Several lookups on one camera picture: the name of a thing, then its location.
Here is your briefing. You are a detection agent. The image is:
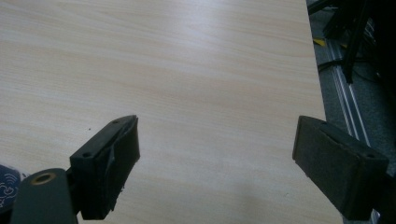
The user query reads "black floor cable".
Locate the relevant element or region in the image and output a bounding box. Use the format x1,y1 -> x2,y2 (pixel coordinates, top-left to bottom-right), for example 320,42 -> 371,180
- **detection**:
317,58 -> 347,75

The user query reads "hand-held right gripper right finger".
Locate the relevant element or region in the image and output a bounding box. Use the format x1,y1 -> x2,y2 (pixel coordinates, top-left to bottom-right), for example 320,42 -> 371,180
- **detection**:
291,115 -> 390,221

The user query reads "metal floor rail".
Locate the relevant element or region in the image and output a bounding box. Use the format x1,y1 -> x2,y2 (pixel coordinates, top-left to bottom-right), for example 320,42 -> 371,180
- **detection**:
325,38 -> 373,148

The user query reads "dark blue printed cloth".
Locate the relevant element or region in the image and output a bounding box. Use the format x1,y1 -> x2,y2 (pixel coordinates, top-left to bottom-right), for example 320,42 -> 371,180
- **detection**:
0,163 -> 31,216

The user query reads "yellow tape piece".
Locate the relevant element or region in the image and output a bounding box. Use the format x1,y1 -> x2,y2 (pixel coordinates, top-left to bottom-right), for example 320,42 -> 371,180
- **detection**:
312,36 -> 328,48

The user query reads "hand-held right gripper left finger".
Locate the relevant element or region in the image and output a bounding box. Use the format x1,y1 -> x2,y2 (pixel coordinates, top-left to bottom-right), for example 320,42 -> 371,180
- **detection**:
69,114 -> 141,221

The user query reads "black curtain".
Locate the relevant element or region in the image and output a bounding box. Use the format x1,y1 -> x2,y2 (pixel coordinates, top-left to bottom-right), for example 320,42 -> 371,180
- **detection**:
367,0 -> 396,97

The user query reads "black metal stand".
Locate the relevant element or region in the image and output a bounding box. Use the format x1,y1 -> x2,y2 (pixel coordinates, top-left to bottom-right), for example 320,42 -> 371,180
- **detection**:
321,0 -> 373,85

